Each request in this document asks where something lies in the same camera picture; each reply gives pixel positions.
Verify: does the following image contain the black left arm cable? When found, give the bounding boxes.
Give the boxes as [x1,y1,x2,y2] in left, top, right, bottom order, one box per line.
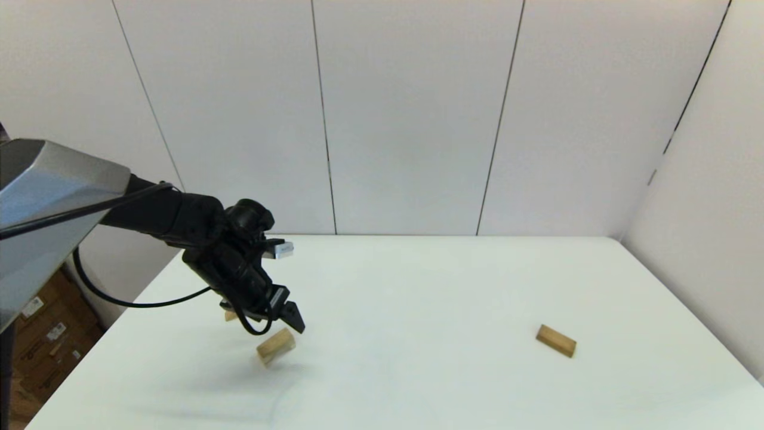
[0,182,275,336]

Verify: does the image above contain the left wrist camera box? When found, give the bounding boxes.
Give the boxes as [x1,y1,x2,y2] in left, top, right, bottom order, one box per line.
[263,239,295,260]

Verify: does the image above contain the rectangular wooden block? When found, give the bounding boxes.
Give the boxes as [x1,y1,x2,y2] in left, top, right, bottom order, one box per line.
[535,324,577,358]

